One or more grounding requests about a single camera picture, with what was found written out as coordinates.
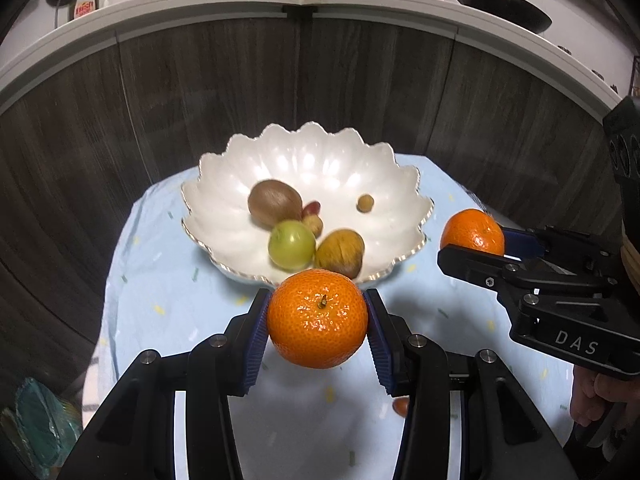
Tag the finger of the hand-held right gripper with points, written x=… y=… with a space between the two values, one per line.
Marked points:
x=520 y=242
x=465 y=262

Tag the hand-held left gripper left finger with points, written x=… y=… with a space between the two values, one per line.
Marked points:
x=255 y=340

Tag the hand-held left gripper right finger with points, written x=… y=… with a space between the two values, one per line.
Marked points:
x=377 y=345

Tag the orange mandarin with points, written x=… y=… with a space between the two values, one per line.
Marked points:
x=472 y=232
x=317 y=317

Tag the yellow-brown wrinkled fruit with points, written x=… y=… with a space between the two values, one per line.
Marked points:
x=340 y=252

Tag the green round fruit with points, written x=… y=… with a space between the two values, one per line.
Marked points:
x=292 y=245

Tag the small brown longan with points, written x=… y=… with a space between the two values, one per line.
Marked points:
x=366 y=203

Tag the brown kiwi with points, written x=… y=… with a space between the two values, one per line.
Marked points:
x=274 y=202

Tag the white scalloped bowl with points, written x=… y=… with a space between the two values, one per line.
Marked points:
x=325 y=160

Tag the person's right hand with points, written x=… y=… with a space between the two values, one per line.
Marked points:
x=587 y=395

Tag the red cherry tomato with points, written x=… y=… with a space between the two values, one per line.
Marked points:
x=401 y=405

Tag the light blue tablecloth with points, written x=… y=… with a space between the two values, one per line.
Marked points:
x=175 y=310

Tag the white checked cloth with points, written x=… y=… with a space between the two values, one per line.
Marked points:
x=92 y=380

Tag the green glass dish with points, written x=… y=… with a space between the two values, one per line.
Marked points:
x=30 y=425

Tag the dark wood kitchen cabinet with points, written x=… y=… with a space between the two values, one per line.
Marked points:
x=200 y=85

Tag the green dish soap bottle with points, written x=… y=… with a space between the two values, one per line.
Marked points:
x=84 y=7

